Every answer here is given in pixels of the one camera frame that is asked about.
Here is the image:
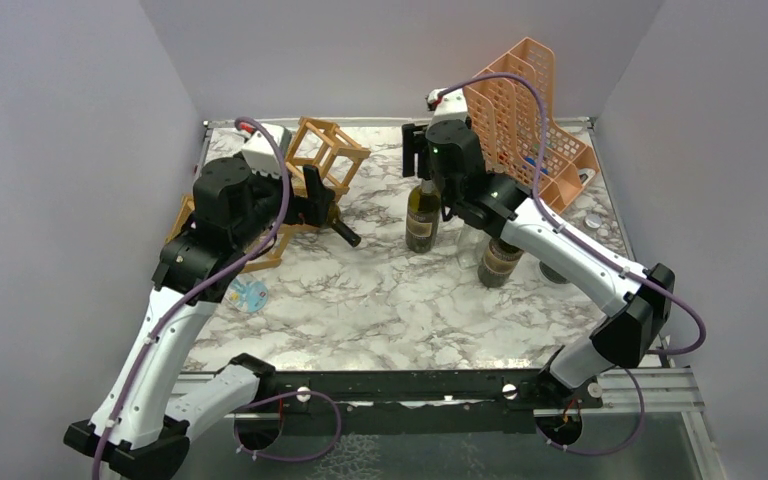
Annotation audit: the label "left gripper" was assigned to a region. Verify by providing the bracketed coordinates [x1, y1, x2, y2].
[233, 151, 334, 249]

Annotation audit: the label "green wine bottle white label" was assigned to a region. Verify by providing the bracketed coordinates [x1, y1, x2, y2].
[323, 203, 362, 248]

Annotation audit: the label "green wine bottle silver neck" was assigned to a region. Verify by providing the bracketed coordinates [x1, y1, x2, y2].
[405, 179, 442, 253]

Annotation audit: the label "dark wine bottle black neck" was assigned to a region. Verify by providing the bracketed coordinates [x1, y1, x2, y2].
[477, 238, 523, 288]

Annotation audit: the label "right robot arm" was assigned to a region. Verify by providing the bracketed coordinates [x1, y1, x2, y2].
[401, 120, 675, 407]

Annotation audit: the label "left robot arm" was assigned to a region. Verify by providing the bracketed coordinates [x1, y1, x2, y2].
[64, 155, 335, 479]

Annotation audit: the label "wooden wine rack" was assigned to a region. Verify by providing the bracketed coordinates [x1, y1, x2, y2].
[164, 117, 370, 273]

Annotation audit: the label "clear tall glass bottle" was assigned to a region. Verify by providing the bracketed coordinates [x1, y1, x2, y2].
[456, 224, 490, 270]

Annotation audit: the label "clear round glass bottle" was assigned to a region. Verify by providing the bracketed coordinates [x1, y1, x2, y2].
[538, 217, 606, 285]

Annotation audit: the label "orange plastic file organizer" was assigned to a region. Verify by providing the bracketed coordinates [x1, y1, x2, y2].
[463, 37, 600, 213]

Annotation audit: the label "blue white sticker disc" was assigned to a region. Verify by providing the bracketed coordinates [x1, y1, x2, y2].
[226, 274, 269, 313]

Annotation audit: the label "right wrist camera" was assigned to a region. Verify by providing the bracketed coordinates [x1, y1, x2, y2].
[426, 89, 468, 125]

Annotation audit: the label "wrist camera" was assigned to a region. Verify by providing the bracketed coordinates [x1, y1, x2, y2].
[426, 89, 468, 125]
[241, 123, 292, 179]

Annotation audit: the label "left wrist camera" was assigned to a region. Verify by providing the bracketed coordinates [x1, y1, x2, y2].
[241, 123, 292, 179]

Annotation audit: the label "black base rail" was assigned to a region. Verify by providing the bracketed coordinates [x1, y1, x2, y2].
[233, 368, 603, 440]

